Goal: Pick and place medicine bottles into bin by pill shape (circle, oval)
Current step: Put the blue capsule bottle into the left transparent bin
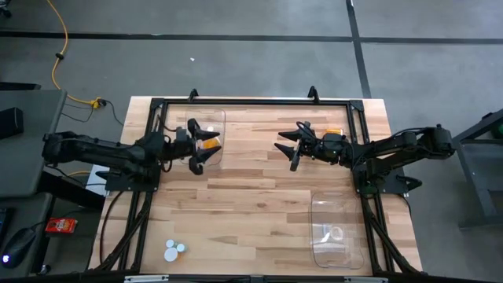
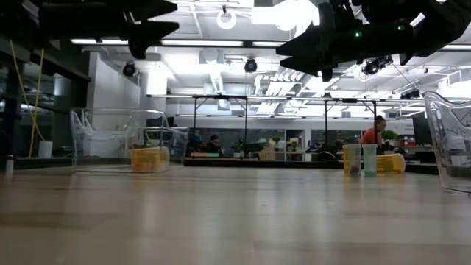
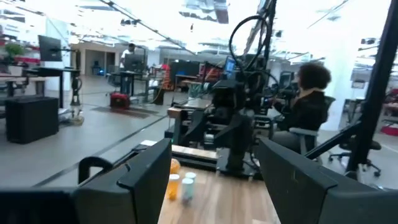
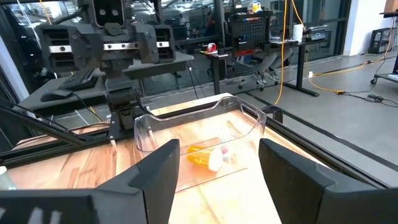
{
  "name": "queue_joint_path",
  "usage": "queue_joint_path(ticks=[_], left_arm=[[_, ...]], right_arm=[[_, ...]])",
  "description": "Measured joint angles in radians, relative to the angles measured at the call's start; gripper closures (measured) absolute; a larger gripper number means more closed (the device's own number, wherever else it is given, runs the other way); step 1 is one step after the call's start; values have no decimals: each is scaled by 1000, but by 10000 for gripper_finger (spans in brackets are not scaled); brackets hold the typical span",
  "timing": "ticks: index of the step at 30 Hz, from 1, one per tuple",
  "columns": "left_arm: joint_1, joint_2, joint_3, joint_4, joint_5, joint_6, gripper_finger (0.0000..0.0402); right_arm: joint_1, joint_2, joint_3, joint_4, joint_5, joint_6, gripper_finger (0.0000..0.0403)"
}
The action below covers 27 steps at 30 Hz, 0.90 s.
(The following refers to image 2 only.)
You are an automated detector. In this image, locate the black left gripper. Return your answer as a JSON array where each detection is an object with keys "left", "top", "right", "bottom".
[{"left": 86, "top": 0, "right": 180, "bottom": 60}]

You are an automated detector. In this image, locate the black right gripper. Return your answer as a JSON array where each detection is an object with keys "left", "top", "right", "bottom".
[{"left": 275, "top": 2, "right": 415, "bottom": 83}]

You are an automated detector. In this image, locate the small teal pill bottle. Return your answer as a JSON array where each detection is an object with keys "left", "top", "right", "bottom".
[{"left": 361, "top": 144, "right": 378, "bottom": 177}]

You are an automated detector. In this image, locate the large amber pill bottle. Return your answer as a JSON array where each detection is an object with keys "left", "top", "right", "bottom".
[
  {"left": 376, "top": 153, "right": 406, "bottom": 175},
  {"left": 130, "top": 146, "right": 171, "bottom": 174}
]

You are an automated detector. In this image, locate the clear plastic bin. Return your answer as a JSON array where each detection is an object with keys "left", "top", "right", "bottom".
[
  {"left": 69, "top": 107, "right": 189, "bottom": 174},
  {"left": 422, "top": 91, "right": 471, "bottom": 194}
]

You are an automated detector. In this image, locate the ceiling light strip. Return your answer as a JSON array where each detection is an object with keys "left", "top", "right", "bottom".
[{"left": 69, "top": 38, "right": 291, "bottom": 48}]

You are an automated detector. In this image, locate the person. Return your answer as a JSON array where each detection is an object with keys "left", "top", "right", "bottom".
[
  {"left": 359, "top": 115, "right": 388, "bottom": 155},
  {"left": 200, "top": 134, "right": 225, "bottom": 155}
]

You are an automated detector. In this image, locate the cardboard box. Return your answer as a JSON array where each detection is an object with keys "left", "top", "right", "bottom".
[{"left": 258, "top": 145, "right": 277, "bottom": 161}]

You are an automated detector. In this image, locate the green potted plant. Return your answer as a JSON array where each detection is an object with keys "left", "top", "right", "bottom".
[{"left": 380, "top": 129, "right": 399, "bottom": 143}]

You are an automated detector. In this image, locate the black monitor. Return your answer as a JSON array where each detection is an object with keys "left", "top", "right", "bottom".
[{"left": 411, "top": 112, "right": 433, "bottom": 146}]

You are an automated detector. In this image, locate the white cup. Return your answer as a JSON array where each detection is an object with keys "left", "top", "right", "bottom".
[{"left": 38, "top": 140, "right": 54, "bottom": 160}]

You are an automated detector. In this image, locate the white ring lamp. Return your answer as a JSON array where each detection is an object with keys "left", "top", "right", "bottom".
[{"left": 216, "top": 9, "right": 238, "bottom": 31}]

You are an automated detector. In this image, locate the black metal rack frame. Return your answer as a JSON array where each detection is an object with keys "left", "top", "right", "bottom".
[{"left": 191, "top": 94, "right": 379, "bottom": 160}]

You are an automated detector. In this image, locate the black aluminium table frame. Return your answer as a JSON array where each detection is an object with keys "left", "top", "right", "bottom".
[{"left": 0, "top": 156, "right": 441, "bottom": 176}]

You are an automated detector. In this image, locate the yellow hanging cord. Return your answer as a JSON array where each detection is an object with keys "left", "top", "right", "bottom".
[
  {"left": 8, "top": 38, "right": 46, "bottom": 143},
  {"left": 29, "top": 49, "right": 45, "bottom": 158}
]

